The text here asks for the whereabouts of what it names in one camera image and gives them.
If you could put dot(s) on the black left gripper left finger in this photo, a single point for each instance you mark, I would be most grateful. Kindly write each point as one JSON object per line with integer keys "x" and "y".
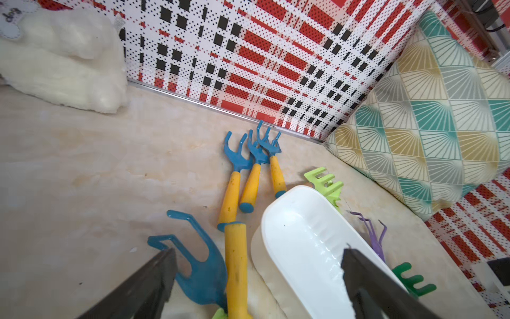
{"x": 142, "y": 295}

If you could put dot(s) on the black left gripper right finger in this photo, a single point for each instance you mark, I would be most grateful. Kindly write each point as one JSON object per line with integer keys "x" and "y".
{"x": 374, "y": 294}

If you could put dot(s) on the dark green rake wooden handle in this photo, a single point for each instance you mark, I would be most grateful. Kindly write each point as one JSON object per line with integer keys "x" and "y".
{"x": 411, "y": 281}

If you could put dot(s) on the purple rake pink handle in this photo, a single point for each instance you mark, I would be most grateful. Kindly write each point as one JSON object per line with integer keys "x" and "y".
{"x": 376, "y": 242}

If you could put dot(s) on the blue rake yellow handle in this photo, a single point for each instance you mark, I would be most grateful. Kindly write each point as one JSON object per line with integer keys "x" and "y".
{"x": 220, "y": 279}
{"x": 273, "y": 148}
{"x": 250, "y": 192}
{"x": 230, "y": 203}

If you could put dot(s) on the light green rake wooden handle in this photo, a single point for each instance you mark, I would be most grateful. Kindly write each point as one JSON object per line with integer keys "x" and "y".
{"x": 220, "y": 314}
{"x": 325, "y": 184}

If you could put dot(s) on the white plastic storage box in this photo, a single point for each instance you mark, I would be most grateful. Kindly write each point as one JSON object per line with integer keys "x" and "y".
{"x": 298, "y": 250}

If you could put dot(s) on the teal yellow patterned pillow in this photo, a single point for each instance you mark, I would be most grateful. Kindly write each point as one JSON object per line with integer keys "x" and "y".
{"x": 434, "y": 128}

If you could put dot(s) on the white plush dog toy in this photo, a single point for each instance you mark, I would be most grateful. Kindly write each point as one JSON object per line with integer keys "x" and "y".
{"x": 71, "y": 57}

